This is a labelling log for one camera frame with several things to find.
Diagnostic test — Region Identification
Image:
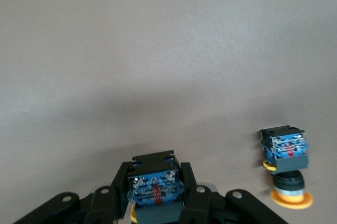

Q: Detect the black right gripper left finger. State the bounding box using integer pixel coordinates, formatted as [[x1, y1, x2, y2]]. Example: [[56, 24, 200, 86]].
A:
[[15, 162, 132, 224]]

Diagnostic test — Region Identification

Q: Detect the red mushroom push button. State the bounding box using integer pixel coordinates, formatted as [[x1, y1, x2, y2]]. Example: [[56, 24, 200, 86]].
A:
[[127, 149, 185, 224]]

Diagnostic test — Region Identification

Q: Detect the orange mushroom push button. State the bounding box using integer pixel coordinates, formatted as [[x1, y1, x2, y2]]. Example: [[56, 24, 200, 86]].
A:
[[259, 126, 314, 210]]

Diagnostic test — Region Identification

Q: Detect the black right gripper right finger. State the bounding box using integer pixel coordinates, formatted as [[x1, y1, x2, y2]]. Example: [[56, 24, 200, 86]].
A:
[[179, 162, 288, 224]]

